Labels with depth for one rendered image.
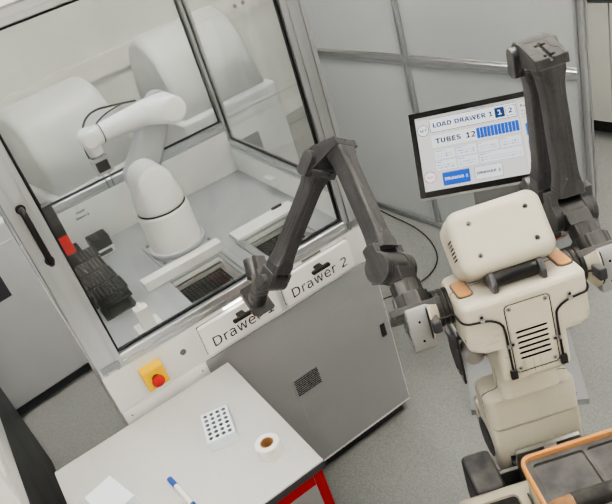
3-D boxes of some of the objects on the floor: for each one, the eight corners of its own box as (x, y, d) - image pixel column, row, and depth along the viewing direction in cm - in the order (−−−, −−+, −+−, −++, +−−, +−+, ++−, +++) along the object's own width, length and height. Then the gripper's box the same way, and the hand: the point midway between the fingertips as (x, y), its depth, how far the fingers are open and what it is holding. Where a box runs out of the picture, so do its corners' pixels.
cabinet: (416, 407, 290) (375, 254, 249) (209, 562, 255) (122, 413, 214) (299, 318, 365) (253, 189, 324) (127, 428, 330) (50, 298, 289)
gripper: (239, 284, 204) (237, 300, 218) (258, 312, 202) (254, 326, 216) (258, 273, 206) (254, 289, 220) (277, 300, 204) (272, 315, 218)
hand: (255, 307), depth 217 cm, fingers open, 3 cm apart
